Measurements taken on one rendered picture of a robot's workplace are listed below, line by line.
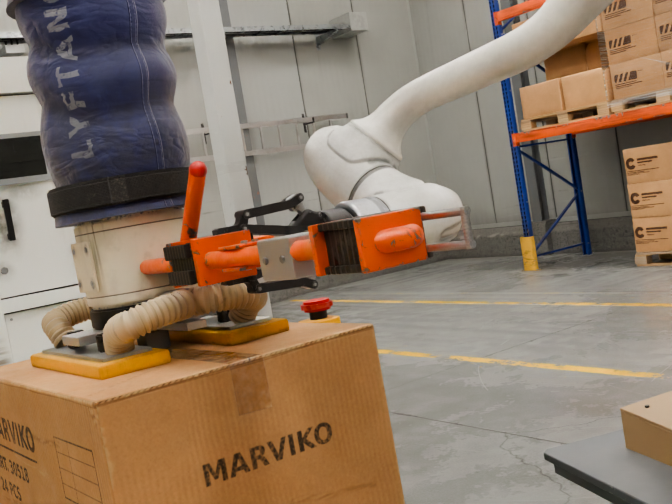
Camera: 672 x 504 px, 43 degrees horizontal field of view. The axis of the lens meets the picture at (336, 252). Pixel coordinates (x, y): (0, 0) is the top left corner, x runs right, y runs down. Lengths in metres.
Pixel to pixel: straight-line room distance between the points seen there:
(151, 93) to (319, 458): 0.57
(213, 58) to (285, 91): 7.51
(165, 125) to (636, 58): 8.14
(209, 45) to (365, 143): 3.11
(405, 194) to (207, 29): 3.24
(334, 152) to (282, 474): 0.51
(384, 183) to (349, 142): 0.10
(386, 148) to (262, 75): 10.42
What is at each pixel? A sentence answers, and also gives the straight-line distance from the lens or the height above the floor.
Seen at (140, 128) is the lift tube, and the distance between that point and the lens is 1.26.
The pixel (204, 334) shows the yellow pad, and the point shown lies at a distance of 1.30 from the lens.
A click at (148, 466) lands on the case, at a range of 1.04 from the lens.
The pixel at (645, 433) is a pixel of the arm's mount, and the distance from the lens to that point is 1.52.
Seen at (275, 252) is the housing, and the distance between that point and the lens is 0.92.
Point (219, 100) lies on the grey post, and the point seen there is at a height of 1.80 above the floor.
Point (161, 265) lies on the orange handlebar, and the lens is 1.19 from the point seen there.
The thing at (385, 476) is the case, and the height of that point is 0.87.
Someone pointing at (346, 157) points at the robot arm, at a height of 1.31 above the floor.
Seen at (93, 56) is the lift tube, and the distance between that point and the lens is 1.28.
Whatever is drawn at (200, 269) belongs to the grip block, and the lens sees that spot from 1.07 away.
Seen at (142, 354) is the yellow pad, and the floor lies 1.09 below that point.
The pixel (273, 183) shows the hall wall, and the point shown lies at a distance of 11.55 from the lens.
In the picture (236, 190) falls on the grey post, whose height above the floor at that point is 1.35.
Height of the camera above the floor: 1.26
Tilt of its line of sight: 4 degrees down
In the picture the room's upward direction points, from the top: 9 degrees counter-clockwise
